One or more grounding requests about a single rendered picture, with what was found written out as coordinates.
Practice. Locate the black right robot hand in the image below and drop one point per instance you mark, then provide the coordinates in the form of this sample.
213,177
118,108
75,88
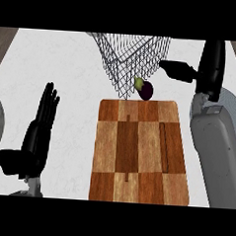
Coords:
210,68

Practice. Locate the purple eggplant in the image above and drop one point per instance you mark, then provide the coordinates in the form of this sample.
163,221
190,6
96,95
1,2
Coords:
145,89

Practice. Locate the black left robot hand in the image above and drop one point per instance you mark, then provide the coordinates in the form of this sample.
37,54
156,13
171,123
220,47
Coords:
40,131

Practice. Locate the wooden checkered cutting board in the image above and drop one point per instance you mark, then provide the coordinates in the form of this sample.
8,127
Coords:
140,151

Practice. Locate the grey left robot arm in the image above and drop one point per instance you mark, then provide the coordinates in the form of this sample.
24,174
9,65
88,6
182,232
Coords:
33,187

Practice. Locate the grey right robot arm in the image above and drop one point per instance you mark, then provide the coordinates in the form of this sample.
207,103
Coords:
216,152

